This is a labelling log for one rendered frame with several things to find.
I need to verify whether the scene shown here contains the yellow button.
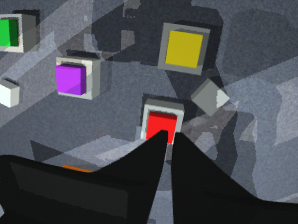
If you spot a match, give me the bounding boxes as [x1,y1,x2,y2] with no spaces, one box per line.
[157,22,210,76]

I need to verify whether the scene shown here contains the purple button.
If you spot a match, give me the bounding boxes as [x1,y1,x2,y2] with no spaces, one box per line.
[56,55,101,99]

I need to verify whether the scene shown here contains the red button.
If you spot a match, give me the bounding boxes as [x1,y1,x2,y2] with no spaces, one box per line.
[141,99,185,144]

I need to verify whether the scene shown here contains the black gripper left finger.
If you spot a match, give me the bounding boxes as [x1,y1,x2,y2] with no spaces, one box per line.
[0,129,169,224]

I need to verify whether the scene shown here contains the green button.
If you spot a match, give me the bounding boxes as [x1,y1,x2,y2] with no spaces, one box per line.
[0,14,37,53]

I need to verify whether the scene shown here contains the small white block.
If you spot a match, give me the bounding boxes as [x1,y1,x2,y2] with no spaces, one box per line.
[0,80,20,108]

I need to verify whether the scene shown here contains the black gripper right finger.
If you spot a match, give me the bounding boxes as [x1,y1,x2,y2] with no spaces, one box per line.
[170,132,298,224]

